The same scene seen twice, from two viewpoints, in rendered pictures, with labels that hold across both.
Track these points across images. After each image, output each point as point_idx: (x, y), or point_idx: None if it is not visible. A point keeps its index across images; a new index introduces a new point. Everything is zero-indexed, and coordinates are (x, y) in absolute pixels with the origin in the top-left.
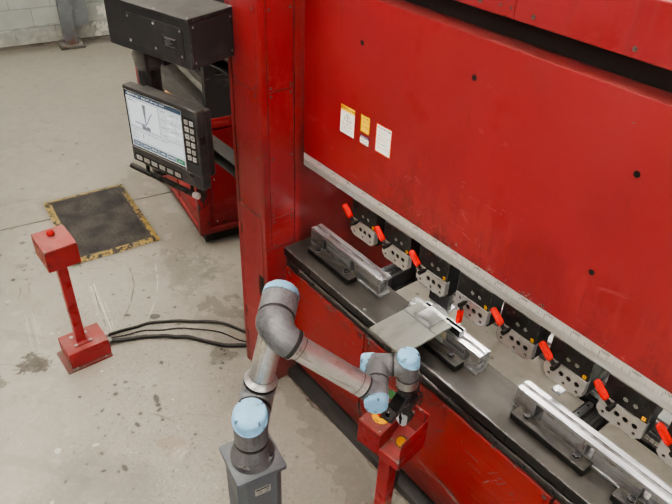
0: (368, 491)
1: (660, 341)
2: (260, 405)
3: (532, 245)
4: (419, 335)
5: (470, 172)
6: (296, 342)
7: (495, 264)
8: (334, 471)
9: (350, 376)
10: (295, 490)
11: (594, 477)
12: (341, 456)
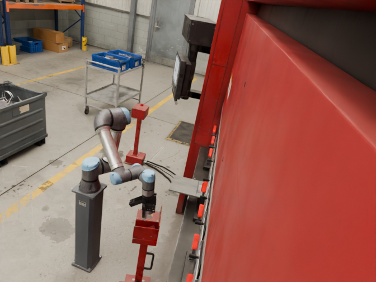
0: (156, 277)
1: (214, 212)
2: (96, 161)
3: (223, 142)
4: (188, 191)
5: (230, 100)
6: (99, 125)
7: (217, 156)
8: (155, 258)
9: (111, 156)
10: (134, 250)
11: None
12: (164, 256)
